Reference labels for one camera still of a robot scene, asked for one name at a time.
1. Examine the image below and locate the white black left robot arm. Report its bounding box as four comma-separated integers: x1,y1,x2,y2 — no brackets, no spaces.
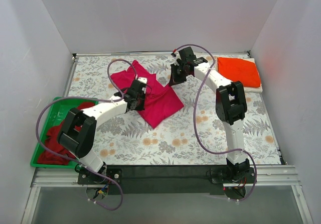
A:
57,77,147,184

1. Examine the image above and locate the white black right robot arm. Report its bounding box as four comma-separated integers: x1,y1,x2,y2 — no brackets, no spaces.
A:
169,44,249,183

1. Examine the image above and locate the folded orange t-shirt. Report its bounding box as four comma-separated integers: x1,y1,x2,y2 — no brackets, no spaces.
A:
217,57,261,88

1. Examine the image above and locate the magenta pink t-shirt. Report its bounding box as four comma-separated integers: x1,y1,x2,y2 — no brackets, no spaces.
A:
111,60,184,128

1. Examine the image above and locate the floral patterned table mat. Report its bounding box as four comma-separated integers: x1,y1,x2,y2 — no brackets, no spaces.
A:
68,54,281,165

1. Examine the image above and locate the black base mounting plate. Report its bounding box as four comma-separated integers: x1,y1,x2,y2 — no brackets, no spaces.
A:
74,165,255,196

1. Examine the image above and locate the green plastic tray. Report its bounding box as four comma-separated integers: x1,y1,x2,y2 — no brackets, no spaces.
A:
30,97,98,169

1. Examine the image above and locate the folded cream t-shirt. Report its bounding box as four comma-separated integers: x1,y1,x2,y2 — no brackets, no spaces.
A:
213,57,263,93

